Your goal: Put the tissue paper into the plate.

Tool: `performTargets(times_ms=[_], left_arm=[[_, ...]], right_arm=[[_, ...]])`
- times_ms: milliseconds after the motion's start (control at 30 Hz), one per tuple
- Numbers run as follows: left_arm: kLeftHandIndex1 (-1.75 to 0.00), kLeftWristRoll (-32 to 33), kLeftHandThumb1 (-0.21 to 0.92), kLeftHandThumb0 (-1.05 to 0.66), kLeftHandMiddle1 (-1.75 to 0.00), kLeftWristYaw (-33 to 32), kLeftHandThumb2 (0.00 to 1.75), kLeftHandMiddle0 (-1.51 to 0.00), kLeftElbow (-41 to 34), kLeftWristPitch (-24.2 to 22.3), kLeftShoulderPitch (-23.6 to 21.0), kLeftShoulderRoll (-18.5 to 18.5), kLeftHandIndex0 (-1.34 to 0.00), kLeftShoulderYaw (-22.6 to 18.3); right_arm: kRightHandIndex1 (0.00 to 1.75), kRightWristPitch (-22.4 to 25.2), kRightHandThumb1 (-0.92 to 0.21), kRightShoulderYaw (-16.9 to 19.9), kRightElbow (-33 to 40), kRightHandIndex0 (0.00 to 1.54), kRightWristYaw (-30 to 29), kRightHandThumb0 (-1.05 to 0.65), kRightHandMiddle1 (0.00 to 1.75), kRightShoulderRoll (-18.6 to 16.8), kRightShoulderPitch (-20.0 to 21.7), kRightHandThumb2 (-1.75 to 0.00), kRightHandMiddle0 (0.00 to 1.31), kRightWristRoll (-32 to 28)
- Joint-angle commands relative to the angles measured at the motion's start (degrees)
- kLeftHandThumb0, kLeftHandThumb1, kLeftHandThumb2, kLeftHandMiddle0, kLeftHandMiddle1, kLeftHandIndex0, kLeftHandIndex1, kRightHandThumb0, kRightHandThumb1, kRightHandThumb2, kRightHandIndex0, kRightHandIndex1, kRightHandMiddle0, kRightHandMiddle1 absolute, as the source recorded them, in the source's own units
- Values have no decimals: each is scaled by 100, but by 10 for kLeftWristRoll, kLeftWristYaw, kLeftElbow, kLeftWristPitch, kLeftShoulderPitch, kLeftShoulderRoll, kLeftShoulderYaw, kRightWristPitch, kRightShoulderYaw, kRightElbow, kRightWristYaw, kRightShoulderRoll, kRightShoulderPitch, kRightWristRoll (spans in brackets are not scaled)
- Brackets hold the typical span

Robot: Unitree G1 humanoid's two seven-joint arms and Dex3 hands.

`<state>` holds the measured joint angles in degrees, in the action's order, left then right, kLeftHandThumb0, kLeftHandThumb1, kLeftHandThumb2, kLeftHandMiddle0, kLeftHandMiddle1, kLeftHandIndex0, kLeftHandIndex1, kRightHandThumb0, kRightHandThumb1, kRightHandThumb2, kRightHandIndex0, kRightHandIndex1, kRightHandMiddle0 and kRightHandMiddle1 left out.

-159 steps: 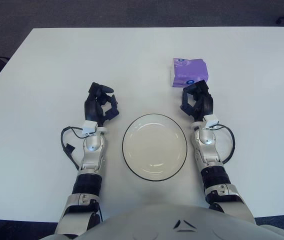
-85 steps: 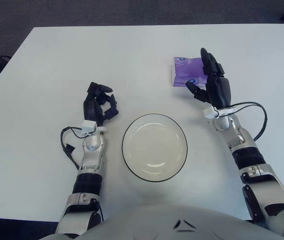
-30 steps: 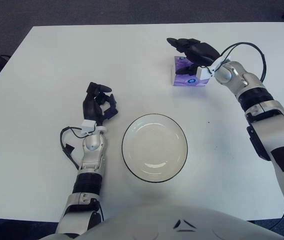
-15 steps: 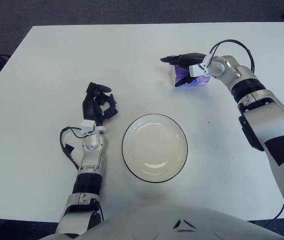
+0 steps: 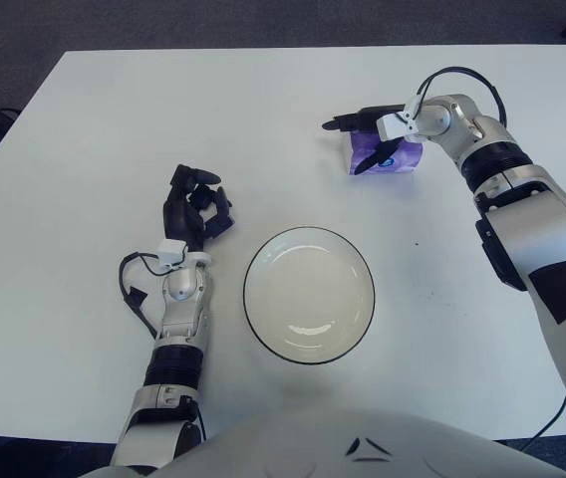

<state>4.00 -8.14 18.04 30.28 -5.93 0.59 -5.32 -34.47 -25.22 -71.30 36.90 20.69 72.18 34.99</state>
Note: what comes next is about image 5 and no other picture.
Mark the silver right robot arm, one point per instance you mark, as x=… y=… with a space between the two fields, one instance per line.
x=532 y=219

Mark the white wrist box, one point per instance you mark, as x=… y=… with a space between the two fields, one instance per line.
x=171 y=250
x=391 y=127

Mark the grey robot torso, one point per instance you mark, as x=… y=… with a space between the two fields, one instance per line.
x=343 y=448

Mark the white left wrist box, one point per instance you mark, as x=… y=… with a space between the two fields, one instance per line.
x=171 y=250

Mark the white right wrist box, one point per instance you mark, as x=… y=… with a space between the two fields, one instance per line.
x=391 y=127

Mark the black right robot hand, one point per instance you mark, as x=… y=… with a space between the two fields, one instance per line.
x=363 y=119

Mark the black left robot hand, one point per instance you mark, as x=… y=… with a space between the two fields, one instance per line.
x=176 y=216

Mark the white plate black rim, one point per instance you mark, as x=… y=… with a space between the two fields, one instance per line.
x=308 y=294

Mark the purple tissue paper pack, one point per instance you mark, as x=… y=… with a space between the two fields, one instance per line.
x=407 y=157

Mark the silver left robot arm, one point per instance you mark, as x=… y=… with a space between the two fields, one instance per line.
x=176 y=358

